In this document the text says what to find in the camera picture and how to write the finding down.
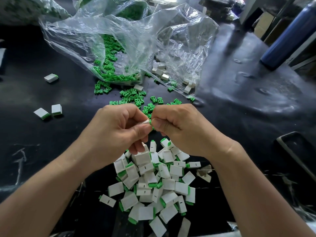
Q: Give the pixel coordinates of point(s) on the white paper sheet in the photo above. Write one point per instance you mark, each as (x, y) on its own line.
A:
(2, 56)

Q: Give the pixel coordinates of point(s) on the pile of assembled white-green pieces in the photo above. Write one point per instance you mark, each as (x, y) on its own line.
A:
(153, 187)

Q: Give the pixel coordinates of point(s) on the brown cardboard box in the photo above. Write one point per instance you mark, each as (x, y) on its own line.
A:
(264, 24)

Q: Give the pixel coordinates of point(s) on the person's right forearm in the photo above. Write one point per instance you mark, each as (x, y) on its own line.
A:
(269, 195)

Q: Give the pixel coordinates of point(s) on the blue cylinder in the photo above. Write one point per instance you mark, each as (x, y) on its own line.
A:
(290, 36)

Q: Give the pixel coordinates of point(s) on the assembled white-green part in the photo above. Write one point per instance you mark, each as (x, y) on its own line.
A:
(51, 78)
(107, 200)
(42, 113)
(57, 109)

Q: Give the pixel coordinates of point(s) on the clear plastic bag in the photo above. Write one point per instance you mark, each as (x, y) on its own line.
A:
(187, 33)

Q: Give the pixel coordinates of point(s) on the plastic bag full of green pieces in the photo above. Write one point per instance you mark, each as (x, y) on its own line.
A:
(131, 6)

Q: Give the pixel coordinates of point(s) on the pile of green clips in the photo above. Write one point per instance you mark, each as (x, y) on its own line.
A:
(111, 64)

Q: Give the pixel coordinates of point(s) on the white metal frame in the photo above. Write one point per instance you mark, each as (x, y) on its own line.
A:
(251, 5)

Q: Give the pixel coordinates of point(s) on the person's left forearm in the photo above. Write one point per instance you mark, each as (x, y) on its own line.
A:
(42, 202)

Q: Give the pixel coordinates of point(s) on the large bag of assembled pieces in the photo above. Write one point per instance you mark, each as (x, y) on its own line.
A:
(27, 8)

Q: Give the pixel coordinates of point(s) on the person's left hand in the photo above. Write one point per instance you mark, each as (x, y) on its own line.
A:
(113, 135)

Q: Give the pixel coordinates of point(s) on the black smartphone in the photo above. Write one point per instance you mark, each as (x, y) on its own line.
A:
(297, 154)

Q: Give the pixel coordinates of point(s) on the green plastic part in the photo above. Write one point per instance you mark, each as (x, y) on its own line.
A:
(150, 122)

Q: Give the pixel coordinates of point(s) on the empty white shell right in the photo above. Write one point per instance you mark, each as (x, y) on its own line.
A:
(204, 173)

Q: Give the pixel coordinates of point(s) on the person's right hand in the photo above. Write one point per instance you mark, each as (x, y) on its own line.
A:
(192, 128)

